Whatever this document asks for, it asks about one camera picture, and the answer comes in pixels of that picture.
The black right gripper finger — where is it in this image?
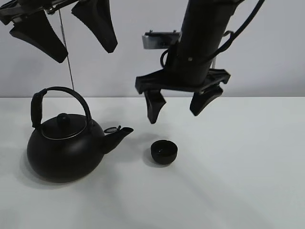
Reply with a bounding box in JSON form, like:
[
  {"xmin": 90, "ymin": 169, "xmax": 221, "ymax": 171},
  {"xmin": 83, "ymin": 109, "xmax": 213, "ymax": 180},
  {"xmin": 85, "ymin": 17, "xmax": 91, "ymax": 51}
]
[
  {"xmin": 190, "ymin": 85, "xmax": 224, "ymax": 116},
  {"xmin": 144, "ymin": 90, "xmax": 166, "ymax": 124}
]

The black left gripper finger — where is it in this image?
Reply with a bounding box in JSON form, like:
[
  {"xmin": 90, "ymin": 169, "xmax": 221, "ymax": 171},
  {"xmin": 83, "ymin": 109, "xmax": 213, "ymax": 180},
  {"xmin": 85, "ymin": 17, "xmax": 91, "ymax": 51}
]
[
  {"xmin": 10, "ymin": 14, "xmax": 68, "ymax": 63},
  {"xmin": 71, "ymin": 0, "xmax": 118, "ymax": 53}
]

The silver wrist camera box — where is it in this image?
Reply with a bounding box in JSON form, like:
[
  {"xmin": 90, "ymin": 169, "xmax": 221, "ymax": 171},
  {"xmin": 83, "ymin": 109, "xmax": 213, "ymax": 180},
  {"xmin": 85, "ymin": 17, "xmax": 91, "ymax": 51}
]
[{"xmin": 142, "ymin": 30, "xmax": 180, "ymax": 50}]

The small black teacup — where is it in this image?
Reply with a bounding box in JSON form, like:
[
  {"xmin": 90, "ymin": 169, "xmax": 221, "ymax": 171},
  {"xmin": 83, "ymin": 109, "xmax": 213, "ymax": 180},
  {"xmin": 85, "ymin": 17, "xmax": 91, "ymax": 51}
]
[{"xmin": 151, "ymin": 140, "xmax": 178, "ymax": 165}]

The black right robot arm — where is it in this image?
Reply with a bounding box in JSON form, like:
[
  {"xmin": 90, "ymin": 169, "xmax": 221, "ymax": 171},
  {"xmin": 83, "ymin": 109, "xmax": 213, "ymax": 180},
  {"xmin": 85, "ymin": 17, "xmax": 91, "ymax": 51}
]
[{"xmin": 135, "ymin": 0, "xmax": 237, "ymax": 124}]

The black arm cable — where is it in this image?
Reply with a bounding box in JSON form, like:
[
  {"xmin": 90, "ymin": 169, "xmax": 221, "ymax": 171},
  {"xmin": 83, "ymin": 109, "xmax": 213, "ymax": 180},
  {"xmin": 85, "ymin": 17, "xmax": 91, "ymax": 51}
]
[{"xmin": 159, "ymin": 0, "xmax": 265, "ymax": 67}]

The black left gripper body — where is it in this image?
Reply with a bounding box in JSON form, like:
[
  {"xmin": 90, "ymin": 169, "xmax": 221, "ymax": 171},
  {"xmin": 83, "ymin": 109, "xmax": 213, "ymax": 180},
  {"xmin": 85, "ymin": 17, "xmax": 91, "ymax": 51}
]
[{"xmin": 0, "ymin": 0, "xmax": 77, "ymax": 25}]

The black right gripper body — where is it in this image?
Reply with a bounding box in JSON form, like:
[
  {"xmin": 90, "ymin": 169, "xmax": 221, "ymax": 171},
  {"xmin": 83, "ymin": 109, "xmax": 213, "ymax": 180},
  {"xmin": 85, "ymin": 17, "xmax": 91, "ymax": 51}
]
[{"xmin": 135, "ymin": 69, "xmax": 231, "ymax": 94}]

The black teapot with handle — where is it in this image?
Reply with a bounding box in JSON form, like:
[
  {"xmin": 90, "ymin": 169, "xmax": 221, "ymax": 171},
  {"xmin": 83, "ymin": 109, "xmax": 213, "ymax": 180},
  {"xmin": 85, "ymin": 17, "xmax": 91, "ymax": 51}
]
[{"xmin": 27, "ymin": 86, "xmax": 133, "ymax": 183}]

